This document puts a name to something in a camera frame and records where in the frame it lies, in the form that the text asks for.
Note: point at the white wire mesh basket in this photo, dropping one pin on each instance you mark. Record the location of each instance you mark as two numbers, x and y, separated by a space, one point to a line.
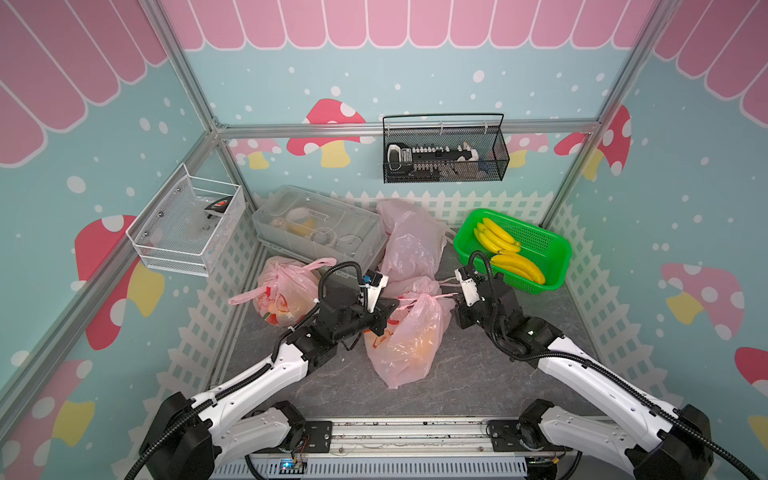
187 224

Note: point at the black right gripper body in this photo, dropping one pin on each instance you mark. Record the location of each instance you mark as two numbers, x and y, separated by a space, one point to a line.
475 314

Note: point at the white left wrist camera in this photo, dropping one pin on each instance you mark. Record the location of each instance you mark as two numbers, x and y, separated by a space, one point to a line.
373 282

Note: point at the pink plastic bag back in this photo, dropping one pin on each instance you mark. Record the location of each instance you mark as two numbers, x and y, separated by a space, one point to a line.
413 250

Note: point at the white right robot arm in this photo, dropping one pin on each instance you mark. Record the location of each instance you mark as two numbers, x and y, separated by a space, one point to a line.
646 437

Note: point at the yellow banana bunch in basket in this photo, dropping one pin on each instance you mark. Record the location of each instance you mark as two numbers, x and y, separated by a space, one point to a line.
506 251

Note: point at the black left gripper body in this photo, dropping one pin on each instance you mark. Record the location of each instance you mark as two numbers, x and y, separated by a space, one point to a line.
361 320

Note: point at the black wire mesh basket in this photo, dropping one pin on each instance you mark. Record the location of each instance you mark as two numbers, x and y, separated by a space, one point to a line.
435 148

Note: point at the clear lidded storage box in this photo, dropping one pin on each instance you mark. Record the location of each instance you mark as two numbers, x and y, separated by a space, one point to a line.
307 226

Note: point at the pink plastic bag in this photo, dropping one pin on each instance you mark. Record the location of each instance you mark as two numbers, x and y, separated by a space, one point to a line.
414 332
286 290
413 250

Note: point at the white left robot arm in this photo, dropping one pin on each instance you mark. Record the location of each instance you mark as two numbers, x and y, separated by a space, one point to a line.
190 437

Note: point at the pink plastic bag front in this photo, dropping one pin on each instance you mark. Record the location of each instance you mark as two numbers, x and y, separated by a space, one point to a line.
286 290

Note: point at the metal base rail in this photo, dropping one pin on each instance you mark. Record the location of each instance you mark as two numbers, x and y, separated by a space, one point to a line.
406 448

